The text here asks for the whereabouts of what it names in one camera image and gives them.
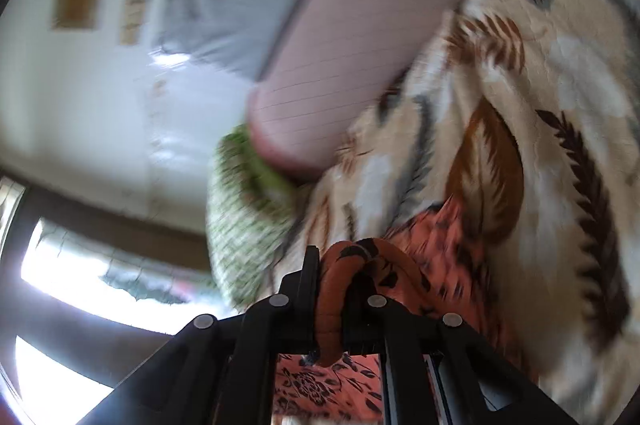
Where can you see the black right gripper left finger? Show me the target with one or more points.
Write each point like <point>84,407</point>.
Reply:
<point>221,371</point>

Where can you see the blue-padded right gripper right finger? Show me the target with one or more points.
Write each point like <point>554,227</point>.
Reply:
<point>438,371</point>

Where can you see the orange black floral garment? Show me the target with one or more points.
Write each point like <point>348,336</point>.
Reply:
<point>429,264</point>

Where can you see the stained glass window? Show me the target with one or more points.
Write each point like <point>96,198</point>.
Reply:
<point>86,297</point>

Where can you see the green white checkered pillow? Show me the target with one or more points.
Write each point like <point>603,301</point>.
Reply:
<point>250,209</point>

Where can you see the leaf-patterned beige bedspread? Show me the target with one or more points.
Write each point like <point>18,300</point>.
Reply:
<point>527,111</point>

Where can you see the pink cylindrical bolster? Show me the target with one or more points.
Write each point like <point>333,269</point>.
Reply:
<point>333,60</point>

